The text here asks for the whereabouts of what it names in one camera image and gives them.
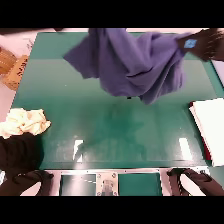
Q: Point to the purple shirt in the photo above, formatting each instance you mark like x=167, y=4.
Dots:
x=133, y=63

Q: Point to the white garment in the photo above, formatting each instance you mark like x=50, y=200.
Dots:
x=211, y=130

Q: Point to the pale lilac garment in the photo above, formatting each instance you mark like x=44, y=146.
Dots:
x=219, y=71

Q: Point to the cream garment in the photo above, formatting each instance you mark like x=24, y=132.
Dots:
x=23, y=121

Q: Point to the silver frame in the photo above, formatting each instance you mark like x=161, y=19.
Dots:
x=106, y=183

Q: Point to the black garment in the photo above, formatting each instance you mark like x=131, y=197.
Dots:
x=18, y=151

